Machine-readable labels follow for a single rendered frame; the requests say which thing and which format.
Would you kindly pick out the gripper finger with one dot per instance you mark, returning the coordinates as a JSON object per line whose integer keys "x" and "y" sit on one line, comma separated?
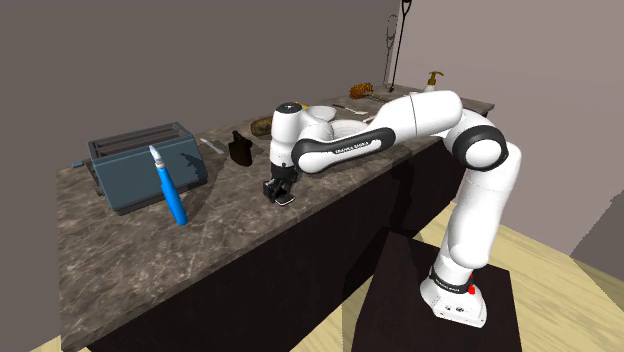
{"x": 269, "y": 191}
{"x": 284, "y": 198}

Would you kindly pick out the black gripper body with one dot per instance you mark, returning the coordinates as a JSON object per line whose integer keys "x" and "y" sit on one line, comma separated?
{"x": 282, "y": 174}

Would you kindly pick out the silver butter knife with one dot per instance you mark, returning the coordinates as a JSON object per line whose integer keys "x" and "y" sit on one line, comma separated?
{"x": 350, "y": 109}

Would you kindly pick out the white soap dispenser gold pump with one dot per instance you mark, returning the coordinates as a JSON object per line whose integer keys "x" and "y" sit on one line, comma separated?
{"x": 430, "y": 85}

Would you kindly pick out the dark brown jug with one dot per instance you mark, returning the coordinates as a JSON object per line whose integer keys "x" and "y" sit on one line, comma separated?
{"x": 241, "y": 148}

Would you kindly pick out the brown bread loaf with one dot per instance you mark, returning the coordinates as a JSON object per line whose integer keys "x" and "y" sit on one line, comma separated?
{"x": 261, "y": 126}

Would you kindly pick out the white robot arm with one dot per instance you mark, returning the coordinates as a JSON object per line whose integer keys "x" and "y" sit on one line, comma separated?
{"x": 480, "y": 204}

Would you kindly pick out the blue craft knife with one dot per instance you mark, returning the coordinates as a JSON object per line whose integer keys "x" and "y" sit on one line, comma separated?
{"x": 171, "y": 192}

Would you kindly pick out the dark robot stand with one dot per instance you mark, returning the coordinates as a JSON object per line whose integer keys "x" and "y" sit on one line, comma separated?
{"x": 400, "y": 302}

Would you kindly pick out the blue-grey toaster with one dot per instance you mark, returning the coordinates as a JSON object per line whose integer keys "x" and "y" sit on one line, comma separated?
{"x": 141, "y": 173}

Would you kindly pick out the white plate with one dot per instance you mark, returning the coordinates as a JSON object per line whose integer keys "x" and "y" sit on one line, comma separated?
{"x": 348, "y": 129}

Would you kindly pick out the white bowl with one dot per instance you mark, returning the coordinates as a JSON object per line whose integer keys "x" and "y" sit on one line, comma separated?
{"x": 322, "y": 112}

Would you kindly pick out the orange-brown scrub brush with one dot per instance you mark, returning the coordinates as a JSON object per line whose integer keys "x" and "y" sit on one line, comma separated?
{"x": 360, "y": 90}

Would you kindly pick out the white plastic knife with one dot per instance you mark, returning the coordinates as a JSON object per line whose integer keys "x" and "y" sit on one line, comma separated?
{"x": 212, "y": 146}

